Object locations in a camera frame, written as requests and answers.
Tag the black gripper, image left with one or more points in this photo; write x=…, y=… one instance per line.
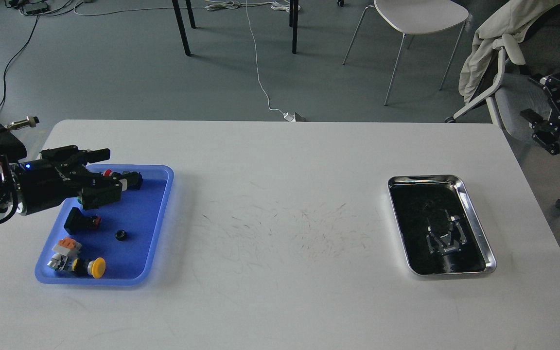
x=41, y=186

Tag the blue plastic tray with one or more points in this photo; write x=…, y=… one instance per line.
x=139, y=212

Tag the silver metal tray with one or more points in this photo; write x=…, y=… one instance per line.
x=440, y=231

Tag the black red push button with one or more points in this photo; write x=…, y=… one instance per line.
x=76, y=222

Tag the grey office chair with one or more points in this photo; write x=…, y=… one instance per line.
x=519, y=40

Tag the yellow mushroom push button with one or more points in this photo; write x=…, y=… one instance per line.
x=87, y=268

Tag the white chair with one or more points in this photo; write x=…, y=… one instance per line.
x=417, y=17

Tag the black table leg left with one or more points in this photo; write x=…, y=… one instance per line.
x=181, y=25

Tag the black table leg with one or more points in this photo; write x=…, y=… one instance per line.
x=293, y=23
x=181, y=25

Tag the white power adapter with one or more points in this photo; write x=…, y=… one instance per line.
x=293, y=117

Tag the black table leg right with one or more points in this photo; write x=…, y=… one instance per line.
x=293, y=23

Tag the orange white switch block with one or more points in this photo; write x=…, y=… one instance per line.
x=66, y=251

